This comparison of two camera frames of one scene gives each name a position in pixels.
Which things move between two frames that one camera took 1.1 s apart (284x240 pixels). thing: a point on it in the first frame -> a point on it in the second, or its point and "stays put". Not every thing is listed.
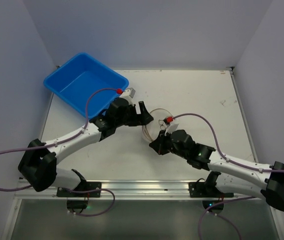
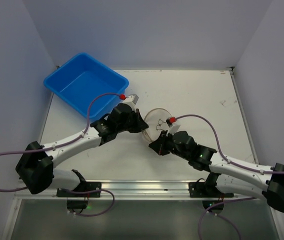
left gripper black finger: (144, 117) -> (140, 124)
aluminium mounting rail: (137, 189) stays put
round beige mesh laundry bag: (150, 131) stays put
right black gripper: (163, 143) stays put
